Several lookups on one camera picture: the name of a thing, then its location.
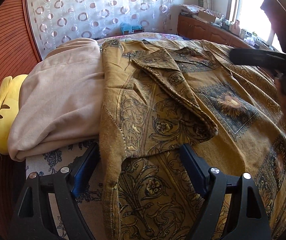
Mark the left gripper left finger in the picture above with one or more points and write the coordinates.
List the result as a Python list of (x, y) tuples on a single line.
[(32, 217)]

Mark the white jug on cabinet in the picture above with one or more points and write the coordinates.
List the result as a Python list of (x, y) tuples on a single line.
[(235, 28)]

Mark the beige folded blanket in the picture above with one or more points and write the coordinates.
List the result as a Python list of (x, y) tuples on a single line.
[(60, 100)]

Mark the circle patterned sheer curtain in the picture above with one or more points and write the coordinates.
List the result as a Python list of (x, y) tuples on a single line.
[(55, 22)]

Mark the wooden slatted wardrobe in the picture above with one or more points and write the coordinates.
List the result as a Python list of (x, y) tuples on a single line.
[(18, 55)]

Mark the teal toy on bed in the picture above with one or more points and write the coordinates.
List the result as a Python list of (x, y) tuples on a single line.
[(127, 28)]

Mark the blue floral white bedsheet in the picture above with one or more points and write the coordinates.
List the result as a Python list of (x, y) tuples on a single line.
[(89, 202)]

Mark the yellow plush toy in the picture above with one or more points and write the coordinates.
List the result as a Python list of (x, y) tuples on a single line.
[(9, 107)]

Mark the cardboard box on cabinet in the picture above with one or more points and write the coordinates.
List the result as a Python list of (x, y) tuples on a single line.
[(206, 17)]

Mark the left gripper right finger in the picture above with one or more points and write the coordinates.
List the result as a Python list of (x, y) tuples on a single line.
[(246, 218)]

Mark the wooden sideboard cabinet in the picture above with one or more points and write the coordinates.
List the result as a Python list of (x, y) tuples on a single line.
[(197, 30)]

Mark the gold patterned garment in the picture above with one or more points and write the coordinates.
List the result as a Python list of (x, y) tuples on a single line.
[(160, 95)]

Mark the patterned fabric on cabinet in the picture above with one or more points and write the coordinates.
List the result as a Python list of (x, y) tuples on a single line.
[(192, 8)]

